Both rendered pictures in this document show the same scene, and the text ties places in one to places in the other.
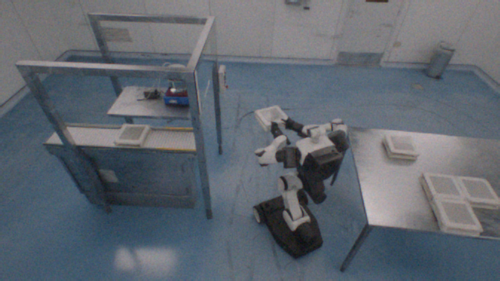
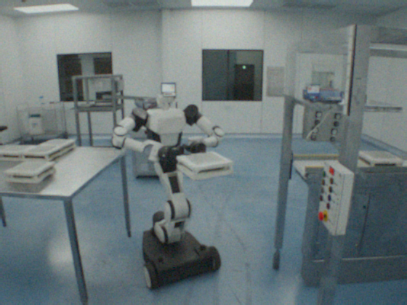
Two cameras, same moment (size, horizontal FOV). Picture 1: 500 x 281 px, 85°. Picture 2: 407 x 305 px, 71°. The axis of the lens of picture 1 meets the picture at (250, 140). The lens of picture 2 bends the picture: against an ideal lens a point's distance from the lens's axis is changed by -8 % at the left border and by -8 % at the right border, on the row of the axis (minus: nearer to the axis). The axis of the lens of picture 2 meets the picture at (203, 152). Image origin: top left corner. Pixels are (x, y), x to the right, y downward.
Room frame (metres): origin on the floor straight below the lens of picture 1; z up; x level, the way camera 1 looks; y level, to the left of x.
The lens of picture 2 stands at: (3.74, -0.23, 1.58)
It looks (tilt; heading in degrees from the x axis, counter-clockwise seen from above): 15 degrees down; 179
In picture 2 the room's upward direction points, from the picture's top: straight up
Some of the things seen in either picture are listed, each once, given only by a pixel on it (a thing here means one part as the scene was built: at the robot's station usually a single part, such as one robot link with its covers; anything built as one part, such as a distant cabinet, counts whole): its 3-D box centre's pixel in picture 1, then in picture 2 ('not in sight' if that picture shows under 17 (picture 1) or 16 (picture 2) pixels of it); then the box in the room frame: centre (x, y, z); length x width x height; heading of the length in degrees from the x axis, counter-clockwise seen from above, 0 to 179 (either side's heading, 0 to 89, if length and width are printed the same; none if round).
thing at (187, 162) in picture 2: (271, 115); (204, 160); (2.04, -0.20, 1.07); 0.25 x 0.24 x 0.02; 115
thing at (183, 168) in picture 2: (271, 120); (204, 168); (2.04, -0.20, 1.02); 0.24 x 0.24 x 0.02; 25
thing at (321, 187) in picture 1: (311, 184); (163, 159); (1.39, -0.51, 0.88); 0.28 x 0.13 x 0.18; 26
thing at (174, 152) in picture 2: (292, 125); (173, 155); (1.91, -0.38, 1.06); 0.12 x 0.10 x 0.13; 58
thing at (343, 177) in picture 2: (222, 79); (335, 197); (2.62, 0.33, 1.08); 0.17 x 0.06 x 0.26; 179
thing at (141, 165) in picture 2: not in sight; (155, 149); (-0.81, -0.89, 0.38); 0.63 x 0.57 x 0.76; 90
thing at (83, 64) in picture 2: not in sight; (85, 77); (-3.38, -2.83, 1.43); 1.32 x 0.01 x 1.11; 90
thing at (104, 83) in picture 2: not in sight; (113, 120); (-1.34, -1.65, 0.75); 1.43 x 1.06 x 1.50; 90
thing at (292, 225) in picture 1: (296, 217); (169, 230); (1.46, -0.47, 0.28); 0.21 x 0.20 x 0.13; 26
